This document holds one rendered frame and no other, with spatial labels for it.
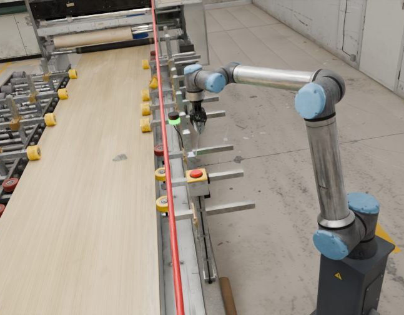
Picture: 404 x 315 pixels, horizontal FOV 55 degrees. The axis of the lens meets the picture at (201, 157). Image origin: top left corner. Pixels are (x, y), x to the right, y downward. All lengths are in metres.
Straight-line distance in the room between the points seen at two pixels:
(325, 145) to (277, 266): 1.34
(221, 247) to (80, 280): 1.46
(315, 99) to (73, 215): 1.15
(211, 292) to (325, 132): 0.77
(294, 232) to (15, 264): 1.90
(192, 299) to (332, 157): 0.82
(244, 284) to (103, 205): 1.13
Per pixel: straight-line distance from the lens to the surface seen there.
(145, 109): 2.61
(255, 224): 2.99
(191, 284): 1.80
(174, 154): 2.22
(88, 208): 1.88
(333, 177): 1.57
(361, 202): 1.82
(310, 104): 1.45
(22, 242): 1.83
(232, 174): 2.03
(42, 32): 4.42
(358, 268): 1.91
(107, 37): 4.33
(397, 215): 3.22
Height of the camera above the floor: 1.97
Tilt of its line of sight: 31 degrees down
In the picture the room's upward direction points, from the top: 7 degrees counter-clockwise
